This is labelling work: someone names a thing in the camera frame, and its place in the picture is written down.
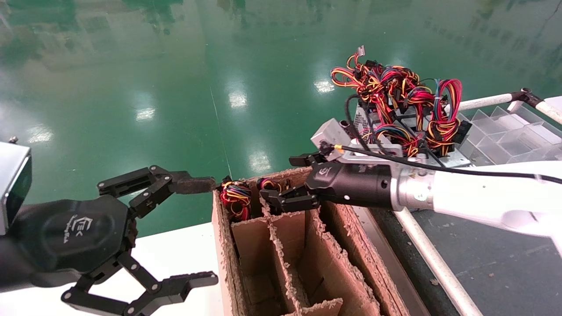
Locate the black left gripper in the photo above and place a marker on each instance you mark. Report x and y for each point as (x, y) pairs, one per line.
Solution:
(70, 237)

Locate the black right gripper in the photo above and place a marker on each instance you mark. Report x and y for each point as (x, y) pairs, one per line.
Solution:
(355, 184)

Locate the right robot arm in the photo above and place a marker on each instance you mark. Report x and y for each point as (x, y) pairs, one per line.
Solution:
(474, 197)

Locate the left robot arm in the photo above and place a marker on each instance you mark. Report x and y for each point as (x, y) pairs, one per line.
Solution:
(8, 267)

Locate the brown cardboard divider insert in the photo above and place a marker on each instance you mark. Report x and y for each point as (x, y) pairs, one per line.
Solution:
(290, 237)

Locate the brown cardboard box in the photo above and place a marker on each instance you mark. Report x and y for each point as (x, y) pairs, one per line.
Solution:
(347, 228)

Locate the clear plastic divider tray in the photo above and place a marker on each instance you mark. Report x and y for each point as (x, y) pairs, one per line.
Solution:
(496, 136)

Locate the dark rack shelf surface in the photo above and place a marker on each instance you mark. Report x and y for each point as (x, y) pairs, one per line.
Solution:
(491, 272)

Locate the black pipe joint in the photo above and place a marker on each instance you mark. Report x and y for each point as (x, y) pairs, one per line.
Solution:
(527, 94)

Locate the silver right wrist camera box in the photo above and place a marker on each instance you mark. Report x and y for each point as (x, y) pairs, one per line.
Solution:
(327, 134)

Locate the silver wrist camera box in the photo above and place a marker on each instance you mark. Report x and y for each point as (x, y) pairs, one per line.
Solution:
(327, 134)
(11, 175)

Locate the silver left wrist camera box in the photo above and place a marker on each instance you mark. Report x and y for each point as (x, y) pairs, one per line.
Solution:
(11, 175)

